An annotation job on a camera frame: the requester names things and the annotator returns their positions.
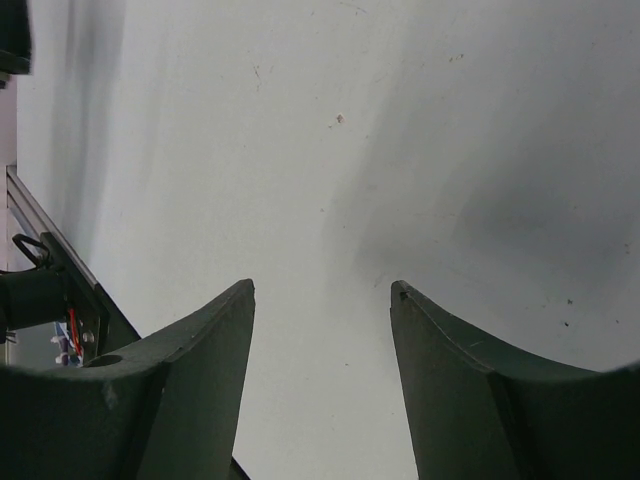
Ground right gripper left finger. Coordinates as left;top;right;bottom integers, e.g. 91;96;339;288
0;278;256;480

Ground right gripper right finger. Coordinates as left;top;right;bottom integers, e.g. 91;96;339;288
390;281;639;479

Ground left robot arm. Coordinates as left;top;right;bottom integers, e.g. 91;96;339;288
0;0;32;90

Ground aluminium frame rail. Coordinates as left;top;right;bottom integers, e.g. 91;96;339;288
5;164;144;351

